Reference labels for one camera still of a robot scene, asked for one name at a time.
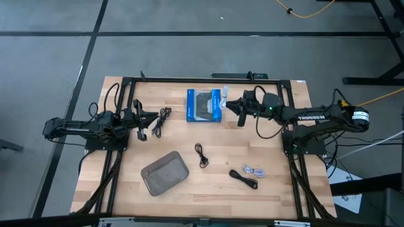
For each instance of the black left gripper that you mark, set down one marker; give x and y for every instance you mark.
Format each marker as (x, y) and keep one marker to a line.
(129, 119)

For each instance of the black power strip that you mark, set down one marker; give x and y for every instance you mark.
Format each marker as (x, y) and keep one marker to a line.
(233, 75)

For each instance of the black desk foot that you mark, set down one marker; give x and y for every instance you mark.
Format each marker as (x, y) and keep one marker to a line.
(9, 145)

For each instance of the white printed sheet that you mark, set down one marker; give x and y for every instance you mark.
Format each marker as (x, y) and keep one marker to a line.
(347, 195)

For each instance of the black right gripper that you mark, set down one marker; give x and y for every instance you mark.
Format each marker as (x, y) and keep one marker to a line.
(254, 105)

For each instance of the black aluminium table frame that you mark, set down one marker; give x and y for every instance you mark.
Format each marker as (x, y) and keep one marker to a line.
(189, 80)

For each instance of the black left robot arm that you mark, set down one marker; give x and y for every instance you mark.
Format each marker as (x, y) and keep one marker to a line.
(75, 124)

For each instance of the silver metal bracket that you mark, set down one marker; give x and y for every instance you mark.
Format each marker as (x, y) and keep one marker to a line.
(116, 222)
(292, 224)

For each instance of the dark grey cabinet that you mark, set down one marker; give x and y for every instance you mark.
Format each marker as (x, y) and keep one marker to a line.
(391, 208)

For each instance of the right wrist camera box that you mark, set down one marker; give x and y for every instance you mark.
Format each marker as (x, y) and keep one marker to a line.
(272, 101)

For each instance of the blue game controller box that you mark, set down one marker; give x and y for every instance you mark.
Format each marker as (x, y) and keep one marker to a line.
(216, 107)

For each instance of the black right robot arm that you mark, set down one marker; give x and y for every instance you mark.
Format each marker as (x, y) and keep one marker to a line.
(315, 117)

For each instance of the grey translucent plastic bin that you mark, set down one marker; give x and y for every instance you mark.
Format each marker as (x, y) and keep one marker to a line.
(164, 175)

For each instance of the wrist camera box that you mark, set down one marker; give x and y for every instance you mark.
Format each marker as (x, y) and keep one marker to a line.
(272, 101)
(109, 118)

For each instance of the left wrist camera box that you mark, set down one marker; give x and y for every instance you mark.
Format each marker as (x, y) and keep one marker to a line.
(109, 118)

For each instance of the black game controller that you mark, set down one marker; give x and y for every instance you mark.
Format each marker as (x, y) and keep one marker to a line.
(203, 105)

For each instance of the black desk frame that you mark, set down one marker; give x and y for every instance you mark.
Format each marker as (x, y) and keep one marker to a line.
(372, 81)

